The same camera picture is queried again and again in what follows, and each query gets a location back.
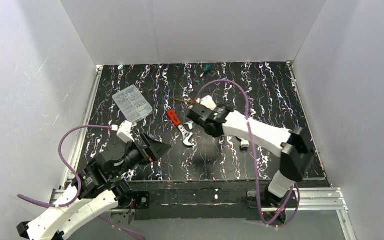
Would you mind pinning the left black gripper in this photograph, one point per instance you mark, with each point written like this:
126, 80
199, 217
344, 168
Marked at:
147, 151

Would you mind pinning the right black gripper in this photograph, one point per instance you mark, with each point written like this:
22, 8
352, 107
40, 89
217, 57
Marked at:
196, 112

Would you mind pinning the white remote control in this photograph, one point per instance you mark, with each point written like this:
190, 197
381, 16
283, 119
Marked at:
208, 102

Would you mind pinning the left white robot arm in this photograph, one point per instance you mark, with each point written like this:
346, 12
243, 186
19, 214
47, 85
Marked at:
99, 187

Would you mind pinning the small silver wrench piece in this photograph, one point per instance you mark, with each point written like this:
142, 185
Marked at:
190, 125

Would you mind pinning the yellow tape measure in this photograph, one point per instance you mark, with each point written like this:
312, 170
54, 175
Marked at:
184, 100

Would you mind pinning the clear plastic screw box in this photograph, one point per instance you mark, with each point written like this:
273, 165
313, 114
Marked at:
132, 104

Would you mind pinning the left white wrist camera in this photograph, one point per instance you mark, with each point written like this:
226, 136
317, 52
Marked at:
123, 131

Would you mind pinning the red handled adjustable wrench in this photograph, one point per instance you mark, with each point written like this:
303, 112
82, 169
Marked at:
186, 135

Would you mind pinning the green handled screwdriver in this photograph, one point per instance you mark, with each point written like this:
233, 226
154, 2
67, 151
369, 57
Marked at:
206, 70

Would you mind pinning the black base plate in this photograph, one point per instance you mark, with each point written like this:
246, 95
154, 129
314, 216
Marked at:
197, 199

